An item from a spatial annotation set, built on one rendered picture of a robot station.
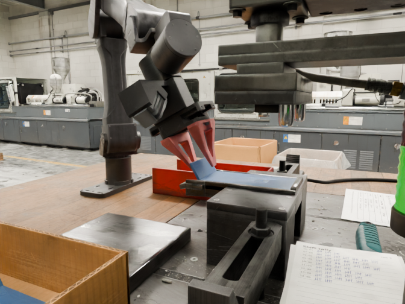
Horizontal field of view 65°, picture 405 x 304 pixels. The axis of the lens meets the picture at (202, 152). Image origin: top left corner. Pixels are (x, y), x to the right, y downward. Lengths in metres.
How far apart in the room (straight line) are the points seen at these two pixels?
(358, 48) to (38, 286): 0.45
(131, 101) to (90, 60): 9.65
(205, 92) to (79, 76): 5.66
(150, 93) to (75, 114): 7.13
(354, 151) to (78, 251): 4.71
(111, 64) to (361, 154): 4.43
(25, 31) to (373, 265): 12.36
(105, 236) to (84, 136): 6.95
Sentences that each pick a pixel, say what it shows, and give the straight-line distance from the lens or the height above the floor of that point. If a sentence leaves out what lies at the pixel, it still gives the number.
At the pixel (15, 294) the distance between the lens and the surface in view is 0.41.
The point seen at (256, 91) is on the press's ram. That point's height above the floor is 1.12.
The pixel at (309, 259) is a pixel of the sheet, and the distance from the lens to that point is 0.36.
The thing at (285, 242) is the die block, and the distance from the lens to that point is 0.39.
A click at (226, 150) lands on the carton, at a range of 2.83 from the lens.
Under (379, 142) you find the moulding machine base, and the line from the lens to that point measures 4.93.
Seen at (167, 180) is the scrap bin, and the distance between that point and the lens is 0.71.
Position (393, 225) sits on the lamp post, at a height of 1.04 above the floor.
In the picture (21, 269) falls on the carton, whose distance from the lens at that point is 0.44.
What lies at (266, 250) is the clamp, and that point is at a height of 0.97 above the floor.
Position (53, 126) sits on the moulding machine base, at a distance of 8.17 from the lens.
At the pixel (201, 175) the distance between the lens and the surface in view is 0.50.
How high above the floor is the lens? 1.11
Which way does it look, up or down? 9 degrees down
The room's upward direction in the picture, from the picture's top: straight up
